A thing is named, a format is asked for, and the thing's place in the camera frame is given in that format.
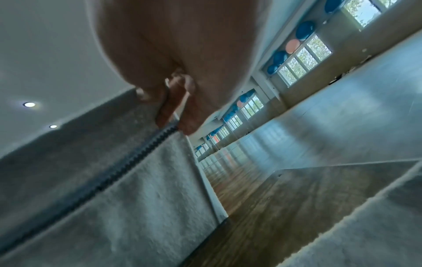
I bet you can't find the person's right hand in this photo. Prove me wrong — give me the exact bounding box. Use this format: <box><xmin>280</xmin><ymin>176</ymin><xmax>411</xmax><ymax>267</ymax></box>
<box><xmin>85</xmin><ymin>0</ymin><xmax>274</xmax><ymax>136</ymax></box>

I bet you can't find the grey terry towel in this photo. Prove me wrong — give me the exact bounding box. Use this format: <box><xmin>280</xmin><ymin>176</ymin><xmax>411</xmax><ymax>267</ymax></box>
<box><xmin>0</xmin><ymin>87</ymin><xmax>230</xmax><ymax>267</ymax></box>

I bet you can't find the light grey smooth towel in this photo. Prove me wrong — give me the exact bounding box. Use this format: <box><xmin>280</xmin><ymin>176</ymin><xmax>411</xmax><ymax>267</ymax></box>
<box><xmin>281</xmin><ymin>160</ymin><xmax>422</xmax><ymax>267</ymax></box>

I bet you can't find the row of windows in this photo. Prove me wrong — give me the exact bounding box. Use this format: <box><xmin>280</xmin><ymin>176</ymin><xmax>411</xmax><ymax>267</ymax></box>
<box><xmin>194</xmin><ymin>0</ymin><xmax>400</xmax><ymax>160</ymax></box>

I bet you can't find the row of blue pink balloons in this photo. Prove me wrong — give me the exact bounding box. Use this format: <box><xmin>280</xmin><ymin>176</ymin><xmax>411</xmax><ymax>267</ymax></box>
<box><xmin>194</xmin><ymin>0</ymin><xmax>347</xmax><ymax>152</ymax></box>

